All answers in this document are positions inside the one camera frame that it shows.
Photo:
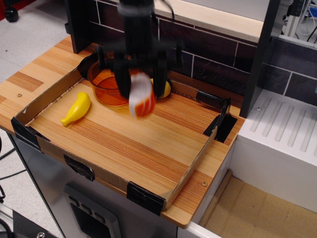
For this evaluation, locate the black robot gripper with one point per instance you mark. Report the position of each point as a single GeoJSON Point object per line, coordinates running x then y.
{"type": "Point", "coordinates": [140, 48]}

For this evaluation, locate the toy oven front panel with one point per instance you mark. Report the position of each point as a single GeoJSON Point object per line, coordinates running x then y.
{"type": "Point", "coordinates": [93, 220]}

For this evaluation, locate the black vertical post left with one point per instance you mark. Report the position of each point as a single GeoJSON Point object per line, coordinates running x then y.
{"type": "Point", "coordinates": [80, 14]}

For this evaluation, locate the white orange salmon sushi toy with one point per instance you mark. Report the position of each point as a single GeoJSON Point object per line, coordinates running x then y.
{"type": "Point", "coordinates": [142, 99]}

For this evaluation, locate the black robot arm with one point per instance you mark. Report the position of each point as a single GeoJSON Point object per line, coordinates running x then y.
{"type": "Point", "coordinates": [135, 7]}

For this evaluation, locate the cardboard fence with black tape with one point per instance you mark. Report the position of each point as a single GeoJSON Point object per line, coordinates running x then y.
{"type": "Point", "coordinates": [164, 162]}

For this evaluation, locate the yellow toy potato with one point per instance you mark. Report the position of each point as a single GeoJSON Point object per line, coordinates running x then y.
{"type": "Point", "coordinates": [166, 93]}

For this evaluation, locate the yellow toy banana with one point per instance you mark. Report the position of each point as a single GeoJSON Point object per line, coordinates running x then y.
{"type": "Point", "coordinates": [78, 109]}

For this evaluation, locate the white toy sink drainboard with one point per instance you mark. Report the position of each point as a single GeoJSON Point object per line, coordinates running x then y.
{"type": "Point", "coordinates": [276, 149]}

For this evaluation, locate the orange transparent plastic pot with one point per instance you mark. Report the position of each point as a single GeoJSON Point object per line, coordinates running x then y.
{"type": "Point", "coordinates": [105, 87]}

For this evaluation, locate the dark grey vertical post right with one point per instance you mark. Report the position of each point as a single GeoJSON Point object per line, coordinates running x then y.
{"type": "Point", "coordinates": [256, 78]}

